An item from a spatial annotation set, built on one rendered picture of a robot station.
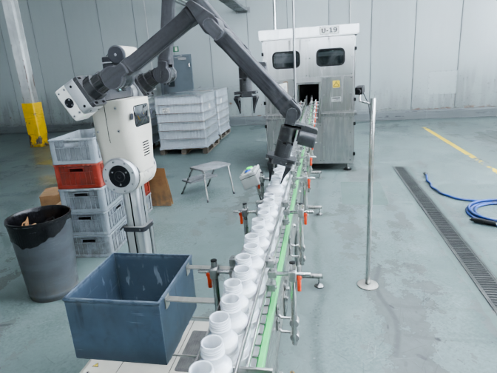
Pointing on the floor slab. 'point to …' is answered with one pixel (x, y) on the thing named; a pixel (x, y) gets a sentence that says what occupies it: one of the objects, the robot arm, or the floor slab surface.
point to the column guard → (35, 124)
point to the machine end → (316, 84)
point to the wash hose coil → (472, 206)
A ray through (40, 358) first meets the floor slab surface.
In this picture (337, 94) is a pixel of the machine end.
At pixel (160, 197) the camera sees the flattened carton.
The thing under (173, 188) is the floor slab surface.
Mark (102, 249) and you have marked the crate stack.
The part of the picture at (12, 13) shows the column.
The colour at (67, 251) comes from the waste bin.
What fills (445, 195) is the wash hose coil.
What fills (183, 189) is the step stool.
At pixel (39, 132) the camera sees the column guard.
